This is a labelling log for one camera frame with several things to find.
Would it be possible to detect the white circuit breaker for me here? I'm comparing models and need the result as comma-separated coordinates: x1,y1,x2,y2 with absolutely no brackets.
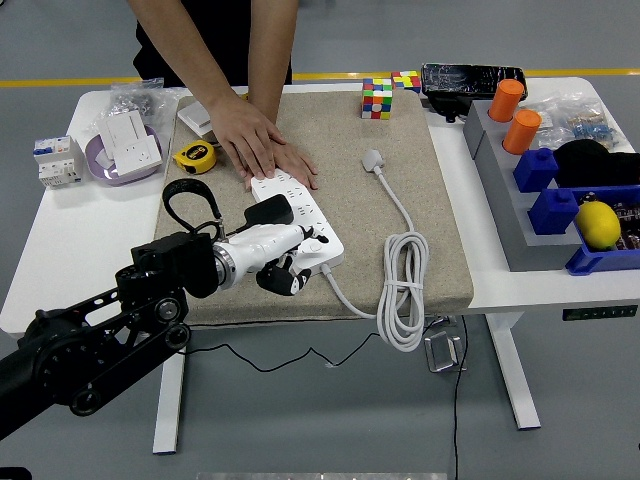
33,134,86,190

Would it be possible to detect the white wall socket panel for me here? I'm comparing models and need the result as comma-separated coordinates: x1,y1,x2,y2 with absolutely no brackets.
113,137,165,177

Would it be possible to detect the grey-brown mat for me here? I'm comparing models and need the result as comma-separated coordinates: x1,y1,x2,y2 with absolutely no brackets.
152,89,475,329

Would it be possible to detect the white power strip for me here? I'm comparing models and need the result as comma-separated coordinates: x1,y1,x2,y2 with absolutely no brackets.
249,168,346,277

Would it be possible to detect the clear bag of parts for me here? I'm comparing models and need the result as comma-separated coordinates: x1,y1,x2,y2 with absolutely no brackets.
524,92,626,154

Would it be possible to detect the black plastic-wrapped box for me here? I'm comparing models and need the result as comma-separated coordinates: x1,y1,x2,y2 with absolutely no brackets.
420,62,529,104

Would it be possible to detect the black plug adapter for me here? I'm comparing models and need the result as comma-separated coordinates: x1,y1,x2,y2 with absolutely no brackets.
243,194,295,227

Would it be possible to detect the yellow lemon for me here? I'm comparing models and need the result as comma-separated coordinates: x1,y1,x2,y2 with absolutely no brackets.
574,201,623,250

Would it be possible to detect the colourful puzzle cube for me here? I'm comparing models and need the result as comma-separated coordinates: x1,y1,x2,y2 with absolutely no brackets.
361,77,395,121
390,70,423,95

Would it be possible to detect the white wall switch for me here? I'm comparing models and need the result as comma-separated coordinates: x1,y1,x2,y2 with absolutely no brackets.
177,99,216,136

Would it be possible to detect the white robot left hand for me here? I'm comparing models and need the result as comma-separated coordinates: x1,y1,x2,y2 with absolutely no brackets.
227,222,329,298

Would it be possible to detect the orange cylinder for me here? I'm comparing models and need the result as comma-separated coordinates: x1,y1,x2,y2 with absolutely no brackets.
502,109,543,156
488,78,526,124

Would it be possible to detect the black cloth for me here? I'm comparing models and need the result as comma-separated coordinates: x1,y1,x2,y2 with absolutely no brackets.
552,138,640,190

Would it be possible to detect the yellow tape measure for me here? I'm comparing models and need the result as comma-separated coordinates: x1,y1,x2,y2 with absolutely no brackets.
172,140,219,176

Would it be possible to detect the white switch panel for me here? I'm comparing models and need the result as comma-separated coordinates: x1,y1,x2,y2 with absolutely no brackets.
96,110,148,154

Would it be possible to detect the dark circuit board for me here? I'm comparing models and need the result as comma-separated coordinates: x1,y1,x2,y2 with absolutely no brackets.
612,199,640,251

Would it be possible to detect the blue block with knob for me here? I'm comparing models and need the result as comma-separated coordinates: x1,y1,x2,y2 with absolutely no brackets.
528,188,581,237
513,147,560,194

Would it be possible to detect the white table leg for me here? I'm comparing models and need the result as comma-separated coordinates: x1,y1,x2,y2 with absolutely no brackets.
485,313,542,431
151,344,189,456

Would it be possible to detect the blue plastic bin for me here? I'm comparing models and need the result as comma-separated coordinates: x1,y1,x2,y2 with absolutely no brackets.
564,184,640,277

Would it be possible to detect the white power cord with plug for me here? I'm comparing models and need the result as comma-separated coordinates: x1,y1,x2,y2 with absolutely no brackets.
319,148,431,352

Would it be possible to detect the grey stepped block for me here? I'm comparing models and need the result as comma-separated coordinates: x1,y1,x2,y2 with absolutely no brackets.
462,99,586,274

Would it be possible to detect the black floor cable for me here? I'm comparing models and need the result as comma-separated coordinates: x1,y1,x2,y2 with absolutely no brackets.
451,315,470,480

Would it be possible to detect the clear bag of screws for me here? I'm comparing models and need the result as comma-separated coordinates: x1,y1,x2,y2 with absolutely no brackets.
84,77,181,136

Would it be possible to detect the thin black adapter cord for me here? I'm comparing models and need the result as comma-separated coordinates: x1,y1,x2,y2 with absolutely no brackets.
184,219,451,372

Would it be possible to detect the black table control panel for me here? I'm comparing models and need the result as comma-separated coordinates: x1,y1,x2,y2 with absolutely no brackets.
562,304,640,322

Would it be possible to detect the person's right hand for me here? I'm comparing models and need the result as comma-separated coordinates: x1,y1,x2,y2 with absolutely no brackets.
204,92,289,180

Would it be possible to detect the person's left hand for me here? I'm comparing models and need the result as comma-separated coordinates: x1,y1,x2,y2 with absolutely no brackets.
244,139,320,192

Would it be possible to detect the purple bowl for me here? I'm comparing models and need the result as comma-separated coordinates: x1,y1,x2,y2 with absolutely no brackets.
84,123,168,187

